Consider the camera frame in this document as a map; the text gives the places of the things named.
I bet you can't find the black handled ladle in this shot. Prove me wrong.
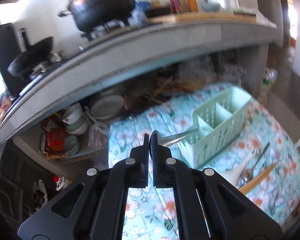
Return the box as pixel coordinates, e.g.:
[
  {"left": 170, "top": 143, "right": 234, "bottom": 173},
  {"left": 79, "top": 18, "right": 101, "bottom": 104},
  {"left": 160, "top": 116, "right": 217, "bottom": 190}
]
[{"left": 150, "top": 128, "right": 198, "bottom": 147}]

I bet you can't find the wooden chopstick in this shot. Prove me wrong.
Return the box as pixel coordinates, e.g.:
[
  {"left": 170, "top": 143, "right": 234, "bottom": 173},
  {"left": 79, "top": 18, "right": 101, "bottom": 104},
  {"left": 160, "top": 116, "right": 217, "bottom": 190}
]
[{"left": 238, "top": 163, "right": 277, "bottom": 194}]

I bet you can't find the white plate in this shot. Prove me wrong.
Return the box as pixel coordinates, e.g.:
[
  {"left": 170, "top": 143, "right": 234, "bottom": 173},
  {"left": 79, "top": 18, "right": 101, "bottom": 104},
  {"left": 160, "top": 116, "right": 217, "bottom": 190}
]
[{"left": 90, "top": 95, "right": 124, "bottom": 120}]

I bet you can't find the white plastic rice spoon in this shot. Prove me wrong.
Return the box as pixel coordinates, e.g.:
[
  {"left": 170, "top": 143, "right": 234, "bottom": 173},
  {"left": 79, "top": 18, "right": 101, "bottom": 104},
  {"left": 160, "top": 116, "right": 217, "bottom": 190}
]
[{"left": 220, "top": 151, "right": 255, "bottom": 187}]

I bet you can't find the green star-cut utensil caddy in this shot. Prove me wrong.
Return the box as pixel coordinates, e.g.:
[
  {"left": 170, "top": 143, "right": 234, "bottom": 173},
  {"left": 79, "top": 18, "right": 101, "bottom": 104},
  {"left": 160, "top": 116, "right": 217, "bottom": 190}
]
[{"left": 179, "top": 86, "right": 251, "bottom": 168}]

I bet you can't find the stack of bowls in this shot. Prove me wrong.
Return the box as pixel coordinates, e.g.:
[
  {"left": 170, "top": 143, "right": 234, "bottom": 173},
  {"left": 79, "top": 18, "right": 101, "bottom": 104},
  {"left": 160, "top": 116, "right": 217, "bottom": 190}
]
[{"left": 61, "top": 103, "right": 89, "bottom": 135}]

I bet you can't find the red cap bottle on floor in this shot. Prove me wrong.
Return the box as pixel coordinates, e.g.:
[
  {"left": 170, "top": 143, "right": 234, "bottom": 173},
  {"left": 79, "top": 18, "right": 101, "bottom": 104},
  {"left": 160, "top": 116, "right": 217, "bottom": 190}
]
[{"left": 53, "top": 176, "right": 65, "bottom": 191}]

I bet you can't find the steel spoon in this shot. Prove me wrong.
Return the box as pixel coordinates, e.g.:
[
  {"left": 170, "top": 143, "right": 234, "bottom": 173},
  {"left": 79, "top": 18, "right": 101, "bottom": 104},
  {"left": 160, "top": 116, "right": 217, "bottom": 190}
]
[{"left": 241, "top": 142, "right": 270, "bottom": 183}]

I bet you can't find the red snack package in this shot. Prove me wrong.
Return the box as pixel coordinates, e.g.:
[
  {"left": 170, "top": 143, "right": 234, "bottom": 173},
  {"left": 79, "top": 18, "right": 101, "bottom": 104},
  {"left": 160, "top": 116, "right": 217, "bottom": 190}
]
[{"left": 40, "top": 127, "right": 69, "bottom": 159}]

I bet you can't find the floral quilted table cloth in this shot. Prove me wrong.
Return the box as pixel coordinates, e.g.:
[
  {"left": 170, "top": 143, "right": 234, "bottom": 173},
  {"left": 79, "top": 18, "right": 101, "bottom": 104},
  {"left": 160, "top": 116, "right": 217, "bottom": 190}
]
[{"left": 108, "top": 83, "right": 300, "bottom": 239}]

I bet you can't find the black wok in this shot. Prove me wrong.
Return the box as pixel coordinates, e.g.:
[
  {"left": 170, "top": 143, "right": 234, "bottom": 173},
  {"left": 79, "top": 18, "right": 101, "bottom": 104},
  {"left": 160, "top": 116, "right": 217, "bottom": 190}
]
[{"left": 7, "top": 36, "right": 54, "bottom": 80}]

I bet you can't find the gas stove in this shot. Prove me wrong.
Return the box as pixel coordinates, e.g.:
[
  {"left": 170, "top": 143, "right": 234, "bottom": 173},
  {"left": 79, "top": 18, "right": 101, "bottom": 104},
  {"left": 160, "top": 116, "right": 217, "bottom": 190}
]
[{"left": 79, "top": 22, "right": 150, "bottom": 51}]

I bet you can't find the wooden cutting board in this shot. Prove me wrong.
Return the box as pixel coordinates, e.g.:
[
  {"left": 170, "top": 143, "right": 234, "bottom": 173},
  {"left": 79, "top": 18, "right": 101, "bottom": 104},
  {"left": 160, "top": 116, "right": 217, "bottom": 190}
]
[{"left": 147, "top": 12, "right": 257, "bottom": 24}]

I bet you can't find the light blue ceramic bowl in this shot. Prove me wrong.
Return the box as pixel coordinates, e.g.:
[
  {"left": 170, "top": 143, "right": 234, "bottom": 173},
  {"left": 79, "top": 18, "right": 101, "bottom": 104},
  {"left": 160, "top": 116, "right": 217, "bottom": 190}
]
[{"left": 200, "top": 2, "right": 221, "bottom": 12}]

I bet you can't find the large black cooking pot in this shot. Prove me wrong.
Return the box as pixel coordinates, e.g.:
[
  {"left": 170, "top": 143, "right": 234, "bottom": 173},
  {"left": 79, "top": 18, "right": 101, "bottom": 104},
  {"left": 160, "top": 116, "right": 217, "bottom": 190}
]
[{"left": 58, "top": 0, "right": 135, "bottom": 34}]

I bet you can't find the black splash guard panel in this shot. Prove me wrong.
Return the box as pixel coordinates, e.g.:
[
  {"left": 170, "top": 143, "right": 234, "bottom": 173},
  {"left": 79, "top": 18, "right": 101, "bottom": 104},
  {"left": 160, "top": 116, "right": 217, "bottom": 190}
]
[{"left": 0, "top": 23, "right": 26, "bottom": 98}]

